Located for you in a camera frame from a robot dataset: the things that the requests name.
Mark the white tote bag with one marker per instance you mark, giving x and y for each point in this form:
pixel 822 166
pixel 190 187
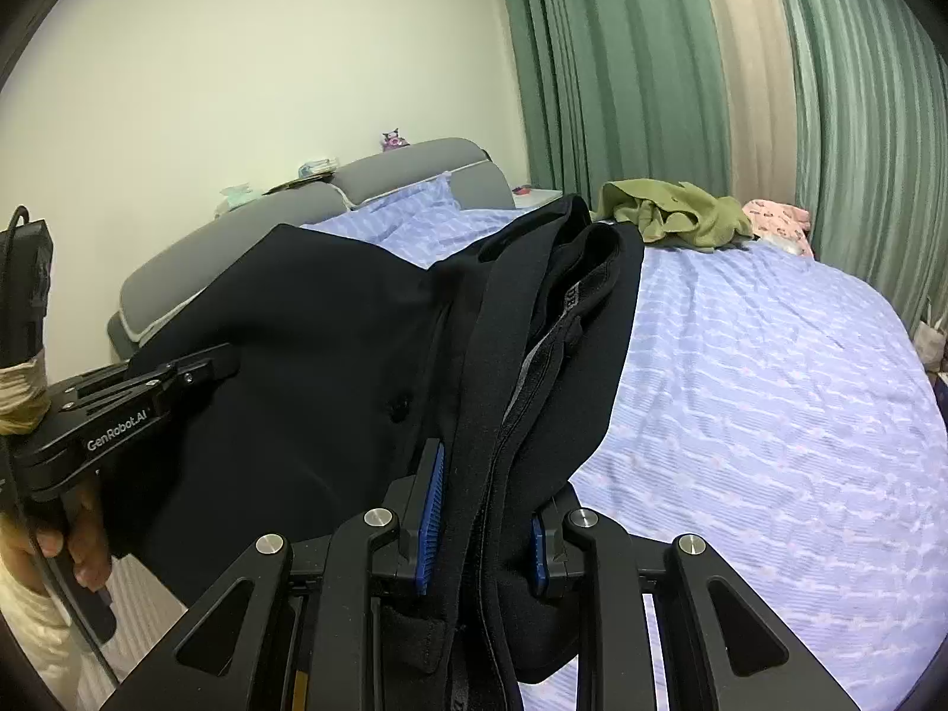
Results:
pixel 932 337

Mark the beige curtain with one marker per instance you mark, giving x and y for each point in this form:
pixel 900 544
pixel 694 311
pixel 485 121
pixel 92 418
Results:
pixel 755 89

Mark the purple floral bedsheet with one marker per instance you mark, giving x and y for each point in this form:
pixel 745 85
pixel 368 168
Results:
pixel 740 422

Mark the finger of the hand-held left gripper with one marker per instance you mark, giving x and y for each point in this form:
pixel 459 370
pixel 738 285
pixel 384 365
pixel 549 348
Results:
pixel 192 366

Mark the white ribbed sweater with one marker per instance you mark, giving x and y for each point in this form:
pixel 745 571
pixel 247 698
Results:
pixel 148 600

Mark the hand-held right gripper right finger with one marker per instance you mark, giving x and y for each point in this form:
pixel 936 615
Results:
pixel 539 555

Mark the white nightstand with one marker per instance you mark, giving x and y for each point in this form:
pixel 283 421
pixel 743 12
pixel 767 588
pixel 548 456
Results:
pixel 544 200

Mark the olive green garment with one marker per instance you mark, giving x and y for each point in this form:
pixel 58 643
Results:
pixel 666 207

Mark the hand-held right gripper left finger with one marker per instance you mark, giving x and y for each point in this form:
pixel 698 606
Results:
pixel 429 518

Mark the purple plush toy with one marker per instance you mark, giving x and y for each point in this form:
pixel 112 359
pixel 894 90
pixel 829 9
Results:
pixel 394 141

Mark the pink printed garment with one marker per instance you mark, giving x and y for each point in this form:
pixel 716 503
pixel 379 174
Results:
pixel 774 216

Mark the person's left forearm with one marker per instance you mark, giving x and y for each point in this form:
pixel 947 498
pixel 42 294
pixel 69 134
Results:
pixel 29 629

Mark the tissue pack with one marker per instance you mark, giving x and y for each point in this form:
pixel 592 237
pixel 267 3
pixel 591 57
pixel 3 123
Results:
pixel 318 167

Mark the black pants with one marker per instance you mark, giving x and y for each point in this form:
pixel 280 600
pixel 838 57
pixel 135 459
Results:
pixel 333 326

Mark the green white packet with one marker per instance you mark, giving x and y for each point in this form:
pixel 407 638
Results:
pixel 237 196

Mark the green curtain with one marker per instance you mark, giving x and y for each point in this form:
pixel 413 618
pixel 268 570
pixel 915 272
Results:
pixel 866 89
pixel 615 52

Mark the person's left hand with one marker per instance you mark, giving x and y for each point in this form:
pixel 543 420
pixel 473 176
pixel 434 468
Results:
pixel 92 548

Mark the grey headboard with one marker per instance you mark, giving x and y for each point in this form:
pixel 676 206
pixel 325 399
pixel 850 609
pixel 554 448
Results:
pixel 415 163

